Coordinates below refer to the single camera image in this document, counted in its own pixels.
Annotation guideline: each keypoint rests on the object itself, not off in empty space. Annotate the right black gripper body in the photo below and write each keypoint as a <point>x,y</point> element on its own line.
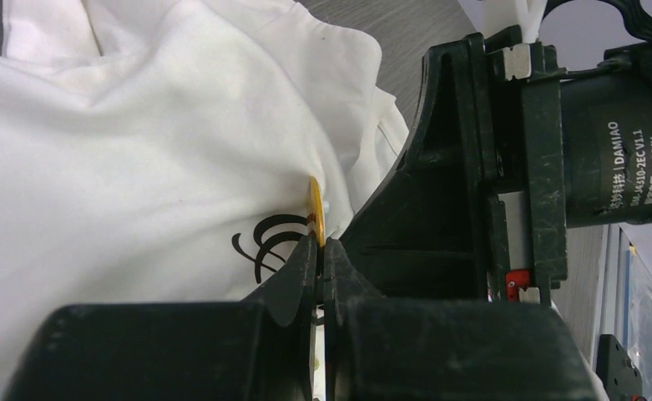
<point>552,150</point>

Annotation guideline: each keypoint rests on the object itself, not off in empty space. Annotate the white floral t-shirt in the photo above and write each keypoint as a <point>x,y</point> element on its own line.
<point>137,137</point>

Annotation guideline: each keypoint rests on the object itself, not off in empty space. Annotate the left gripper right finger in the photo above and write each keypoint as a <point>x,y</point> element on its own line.
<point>389,348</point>

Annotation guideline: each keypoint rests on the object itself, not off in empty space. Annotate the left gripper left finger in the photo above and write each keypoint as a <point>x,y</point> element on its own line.
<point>260,348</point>

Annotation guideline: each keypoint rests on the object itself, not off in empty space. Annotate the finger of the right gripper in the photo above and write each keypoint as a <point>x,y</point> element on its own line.
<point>423,232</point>

